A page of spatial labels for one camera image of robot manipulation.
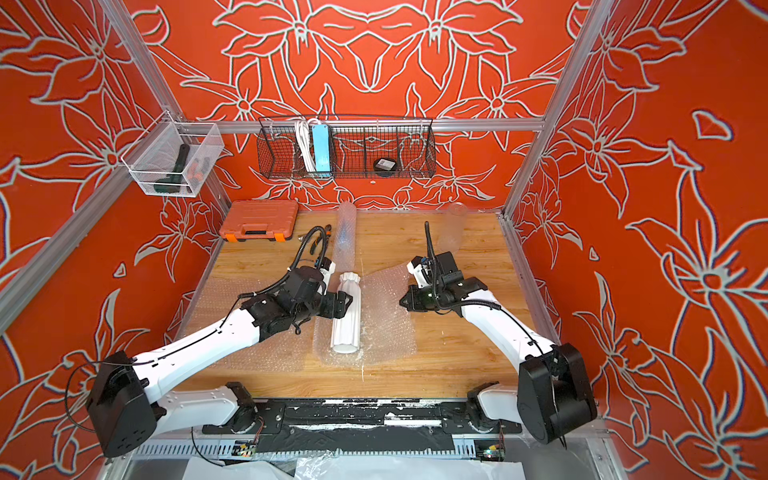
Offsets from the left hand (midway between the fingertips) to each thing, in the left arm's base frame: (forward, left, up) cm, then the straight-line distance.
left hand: (343, 294), depth 80 cm
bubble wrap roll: (-6, -13, -9) cm, 17 cm away
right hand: (0, -15, -2) cm, 15 cm away
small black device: (+41, -9, +14) cm, 45 cm away
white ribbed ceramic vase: (-8, -1, -7) cm, 10 cm away
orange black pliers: (+35, +13, -13) cm, 39 cm away
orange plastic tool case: (+34, +38, -8) cm, 51 cm away
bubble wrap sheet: (-11, +16, -14) cm, 24 cm away
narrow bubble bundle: (+27, +4, -8) cm, 29 cm away
